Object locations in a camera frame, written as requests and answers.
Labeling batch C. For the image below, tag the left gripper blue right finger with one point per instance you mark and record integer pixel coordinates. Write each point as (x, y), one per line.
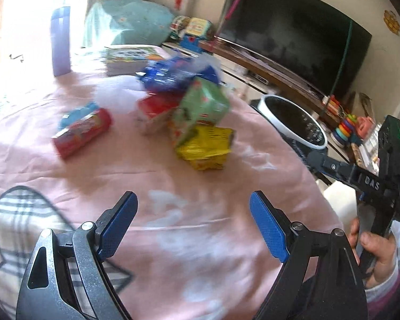
(272, 224)

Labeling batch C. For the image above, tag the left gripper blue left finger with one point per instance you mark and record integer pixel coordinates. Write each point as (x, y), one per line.
(113, 224)

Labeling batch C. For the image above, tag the red milk carton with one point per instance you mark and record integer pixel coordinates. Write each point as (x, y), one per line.
(154, 111)

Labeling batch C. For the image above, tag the green drink carton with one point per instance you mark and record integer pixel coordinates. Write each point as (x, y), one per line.
(204, 103)

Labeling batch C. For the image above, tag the blue plastic wrapper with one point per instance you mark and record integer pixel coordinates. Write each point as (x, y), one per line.
(175, 75)

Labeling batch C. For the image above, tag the black trash bin white rim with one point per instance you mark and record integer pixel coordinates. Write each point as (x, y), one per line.
(299, 129)

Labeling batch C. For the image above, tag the person's right hand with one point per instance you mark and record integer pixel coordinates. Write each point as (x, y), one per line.
(383, 249)

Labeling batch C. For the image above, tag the pink tablecloth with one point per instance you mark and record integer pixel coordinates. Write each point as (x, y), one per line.
(193, 250)

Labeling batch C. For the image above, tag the red snack packet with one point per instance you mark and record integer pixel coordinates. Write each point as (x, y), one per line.
(79, 127)

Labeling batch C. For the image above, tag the yellow snack bag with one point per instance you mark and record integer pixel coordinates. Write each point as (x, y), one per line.
(208, 148)

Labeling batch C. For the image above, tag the white tv cabinet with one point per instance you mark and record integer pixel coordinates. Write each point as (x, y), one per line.
(263, 77)

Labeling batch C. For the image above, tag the stack of children's books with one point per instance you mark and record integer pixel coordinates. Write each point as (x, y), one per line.
(130, 59)

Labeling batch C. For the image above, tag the black television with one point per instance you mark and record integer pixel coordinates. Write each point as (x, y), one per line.
(309, 38)

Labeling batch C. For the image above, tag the teal covered furniture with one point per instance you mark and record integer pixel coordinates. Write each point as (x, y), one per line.
(120, 22)

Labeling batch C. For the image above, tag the toy cash register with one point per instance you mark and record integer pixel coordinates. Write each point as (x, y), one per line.
(197, 30)

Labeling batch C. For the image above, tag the purple thermos bottle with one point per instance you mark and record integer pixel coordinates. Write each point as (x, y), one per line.
(60, 41)

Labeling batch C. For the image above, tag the rainbow stacking ring toy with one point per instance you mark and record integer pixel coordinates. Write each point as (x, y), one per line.
(344, 131)

